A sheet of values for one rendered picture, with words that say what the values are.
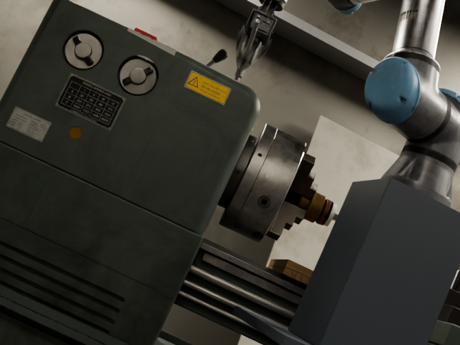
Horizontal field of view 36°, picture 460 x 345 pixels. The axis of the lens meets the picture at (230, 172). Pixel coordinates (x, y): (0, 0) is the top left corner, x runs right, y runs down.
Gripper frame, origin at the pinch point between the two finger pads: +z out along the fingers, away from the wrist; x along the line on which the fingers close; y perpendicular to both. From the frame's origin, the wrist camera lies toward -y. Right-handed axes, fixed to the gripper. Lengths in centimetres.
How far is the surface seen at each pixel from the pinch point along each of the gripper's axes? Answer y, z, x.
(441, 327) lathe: 12, 42, 73
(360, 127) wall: -306, -85, 83
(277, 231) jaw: -5.8, 36.1, 28.0
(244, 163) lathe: -1.1, 23.6, 11.7
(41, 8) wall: -271, -56, -147
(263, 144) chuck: 1.8, 17.4, 14.2
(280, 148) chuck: 1.0, 16.0, 18.9
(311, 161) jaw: -2.6, 15.0, 28.1
